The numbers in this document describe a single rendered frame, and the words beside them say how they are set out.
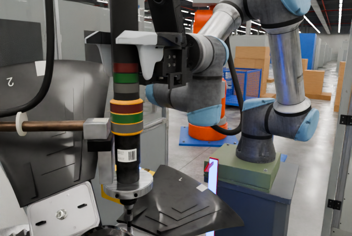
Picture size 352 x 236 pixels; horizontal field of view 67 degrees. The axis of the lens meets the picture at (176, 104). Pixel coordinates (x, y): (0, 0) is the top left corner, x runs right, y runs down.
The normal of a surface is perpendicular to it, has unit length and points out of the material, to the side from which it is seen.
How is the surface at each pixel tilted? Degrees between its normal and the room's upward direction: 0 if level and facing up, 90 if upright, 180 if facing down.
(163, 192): 8
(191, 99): 90
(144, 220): 6
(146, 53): 90
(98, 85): 42
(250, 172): 90
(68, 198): 54
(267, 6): 113
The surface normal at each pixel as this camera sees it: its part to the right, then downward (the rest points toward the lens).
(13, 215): 0.68, -0.55
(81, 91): 0.23, -0.58
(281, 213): 0.28, 0.20
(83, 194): -0.05, -0.42
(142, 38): 0.75, 0.15
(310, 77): -0.49, 0.17
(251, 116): -0.73, 0.11
